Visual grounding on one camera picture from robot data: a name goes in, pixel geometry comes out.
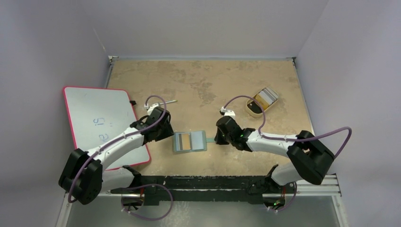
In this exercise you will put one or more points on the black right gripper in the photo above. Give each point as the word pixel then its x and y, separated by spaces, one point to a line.
pixel 220 135

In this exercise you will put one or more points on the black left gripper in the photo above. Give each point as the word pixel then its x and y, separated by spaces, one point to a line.
pixel 168 132

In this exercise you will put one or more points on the green leather card holder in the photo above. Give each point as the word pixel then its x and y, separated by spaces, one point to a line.
pixel 199 141

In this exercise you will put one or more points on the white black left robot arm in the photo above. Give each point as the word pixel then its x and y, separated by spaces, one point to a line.
pixel 82 176

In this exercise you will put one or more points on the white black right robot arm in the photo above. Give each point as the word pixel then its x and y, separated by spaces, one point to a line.
pixel 310 160

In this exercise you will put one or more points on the beige oval card tray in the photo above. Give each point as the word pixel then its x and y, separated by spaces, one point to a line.
pixel 254 109

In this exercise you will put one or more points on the stack of grey cards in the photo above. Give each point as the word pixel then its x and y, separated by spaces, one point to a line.
pixel 266 97

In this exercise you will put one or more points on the white marker pen green cap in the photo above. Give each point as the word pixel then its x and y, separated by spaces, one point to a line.
pixel 171 101

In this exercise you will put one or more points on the pink framed whiteboard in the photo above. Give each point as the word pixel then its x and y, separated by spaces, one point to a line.
pixel 97 115

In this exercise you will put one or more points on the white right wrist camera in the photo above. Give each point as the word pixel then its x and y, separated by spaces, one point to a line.
pixel 227 112

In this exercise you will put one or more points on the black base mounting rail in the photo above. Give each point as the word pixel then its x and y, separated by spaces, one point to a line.
pixel 253 189

